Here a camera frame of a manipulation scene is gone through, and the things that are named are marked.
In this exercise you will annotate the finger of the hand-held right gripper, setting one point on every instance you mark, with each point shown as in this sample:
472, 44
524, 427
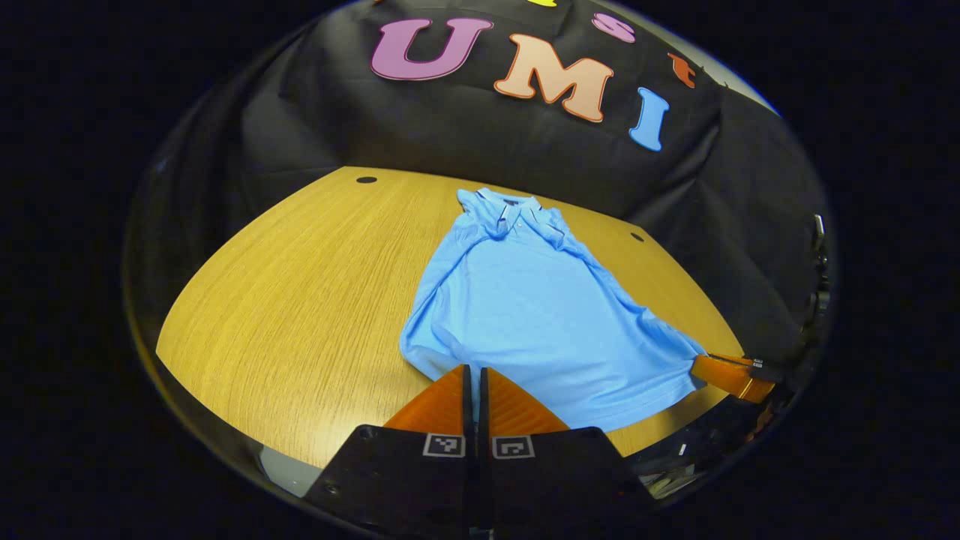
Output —
731, 375

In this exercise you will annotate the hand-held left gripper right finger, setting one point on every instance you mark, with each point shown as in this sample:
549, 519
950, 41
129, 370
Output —
486, 405

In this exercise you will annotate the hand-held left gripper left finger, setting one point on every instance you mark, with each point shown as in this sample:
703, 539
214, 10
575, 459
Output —
466, 405

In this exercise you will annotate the light blue polo T-shirt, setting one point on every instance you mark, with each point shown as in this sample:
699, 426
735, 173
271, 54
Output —
525, 315

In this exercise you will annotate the black backdrop cloth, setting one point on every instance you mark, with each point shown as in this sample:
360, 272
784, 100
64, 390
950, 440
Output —
480, 120

